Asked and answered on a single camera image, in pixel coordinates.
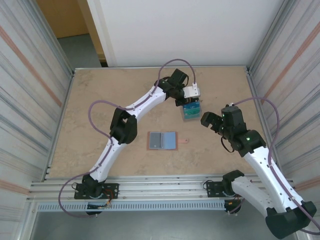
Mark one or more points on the clear acrylic card stand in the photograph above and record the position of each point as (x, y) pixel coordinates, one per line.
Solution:
(192, 119)

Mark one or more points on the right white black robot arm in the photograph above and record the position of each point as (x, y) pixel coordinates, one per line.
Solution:
(262, 170)

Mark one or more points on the blue card in stand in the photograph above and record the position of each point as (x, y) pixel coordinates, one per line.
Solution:
(192, 106)

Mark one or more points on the teal card in stand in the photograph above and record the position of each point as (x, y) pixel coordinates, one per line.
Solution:
(192, 113)

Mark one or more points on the wooden door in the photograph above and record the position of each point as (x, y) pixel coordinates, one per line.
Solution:
(65, 17)

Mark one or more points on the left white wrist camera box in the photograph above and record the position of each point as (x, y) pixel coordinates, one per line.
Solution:
(192, 92)

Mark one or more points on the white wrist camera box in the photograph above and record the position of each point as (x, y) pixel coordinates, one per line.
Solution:
(192, 92)
(231, 103)

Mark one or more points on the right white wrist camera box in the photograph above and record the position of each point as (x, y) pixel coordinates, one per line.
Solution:
(231, 103)

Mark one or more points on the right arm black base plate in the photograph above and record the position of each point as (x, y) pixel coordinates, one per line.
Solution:
(212, 187)

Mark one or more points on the aluminium rail frame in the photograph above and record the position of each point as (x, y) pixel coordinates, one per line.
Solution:
(160, 185)

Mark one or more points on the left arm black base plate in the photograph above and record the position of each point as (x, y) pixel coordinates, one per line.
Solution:
(112, 186)

